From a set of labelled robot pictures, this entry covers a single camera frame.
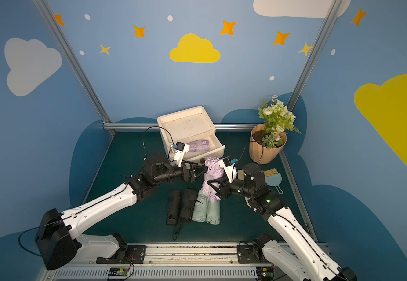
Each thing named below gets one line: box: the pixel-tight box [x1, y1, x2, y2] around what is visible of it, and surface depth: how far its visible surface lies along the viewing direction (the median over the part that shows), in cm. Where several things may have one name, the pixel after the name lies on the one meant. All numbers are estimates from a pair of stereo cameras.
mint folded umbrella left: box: [191, 190, 208, 223], surface depth 86 cm
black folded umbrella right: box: [179, 188, 198, 224], surface depth 88 cm
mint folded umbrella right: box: [205, 196, 221, 226], surface depth 85 cm
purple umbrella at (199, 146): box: [188, 139, 210, 153], surface depth 91 cm
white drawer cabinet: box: [156, 105, 226, 165], surface depth 94 cm
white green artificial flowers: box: [258, 94, 302, 150], surface depth 92 cm
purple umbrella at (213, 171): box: [201, 156, 225, 203], surface depth 67 cm
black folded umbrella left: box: [166, 189, 182, 225], surface depth 88 cm
